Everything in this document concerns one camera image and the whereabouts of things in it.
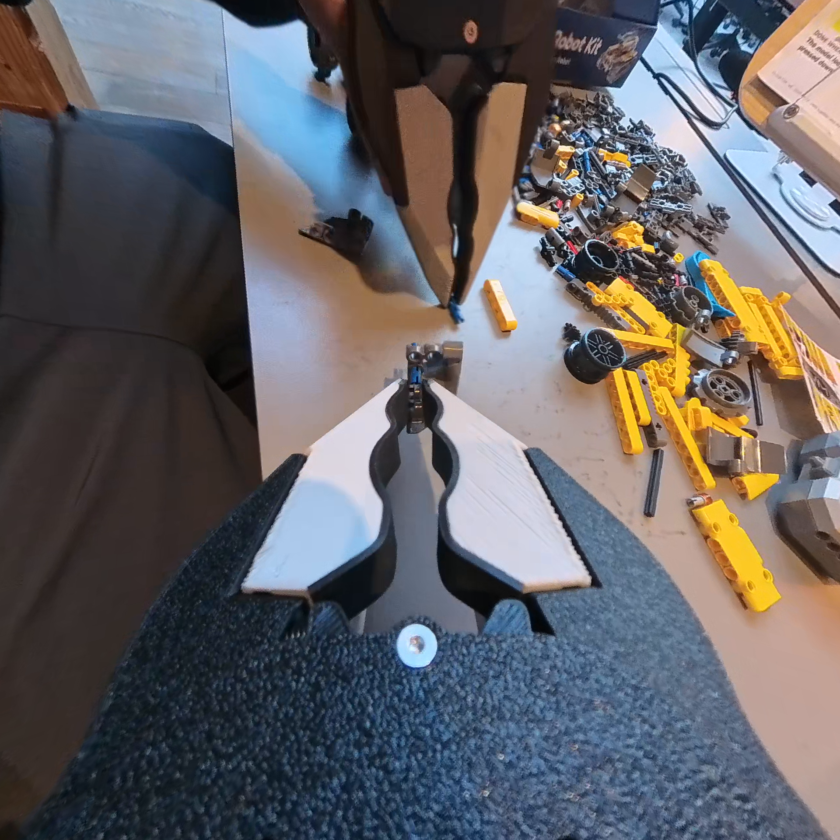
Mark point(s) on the pile of toy brick pieces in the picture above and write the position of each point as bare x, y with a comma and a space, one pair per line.
623, 184

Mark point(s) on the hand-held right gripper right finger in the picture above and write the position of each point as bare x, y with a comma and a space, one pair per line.
512, 518

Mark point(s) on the dark blue cardboard box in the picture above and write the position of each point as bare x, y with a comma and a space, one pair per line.
604, 46

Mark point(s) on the person's left hand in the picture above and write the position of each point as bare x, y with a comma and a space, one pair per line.
325, 16

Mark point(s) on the black toy wheel hub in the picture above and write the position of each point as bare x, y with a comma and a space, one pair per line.
594, 354
594, 259

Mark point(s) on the instruction booklet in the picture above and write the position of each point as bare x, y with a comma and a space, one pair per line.
820, 374

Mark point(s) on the grey toy panel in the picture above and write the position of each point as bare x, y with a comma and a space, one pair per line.
341, 233

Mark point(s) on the light blue curved toy panel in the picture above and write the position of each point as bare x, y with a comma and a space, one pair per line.
705, 282

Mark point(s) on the wooden post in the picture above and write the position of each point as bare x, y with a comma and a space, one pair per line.
26, 65

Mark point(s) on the grey toy battery box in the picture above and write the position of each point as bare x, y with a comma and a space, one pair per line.
807, 512

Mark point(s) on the yellow toy beam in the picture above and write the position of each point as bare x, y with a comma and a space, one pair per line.
500, 305

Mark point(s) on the blue toy pin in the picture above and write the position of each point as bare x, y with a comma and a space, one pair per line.
456, 313

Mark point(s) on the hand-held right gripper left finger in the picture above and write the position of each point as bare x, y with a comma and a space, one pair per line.
328, 525

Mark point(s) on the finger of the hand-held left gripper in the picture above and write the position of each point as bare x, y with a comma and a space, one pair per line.
499, 151
423, 164

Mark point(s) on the small grey brick assembly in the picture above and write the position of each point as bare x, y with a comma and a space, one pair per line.
453, 361

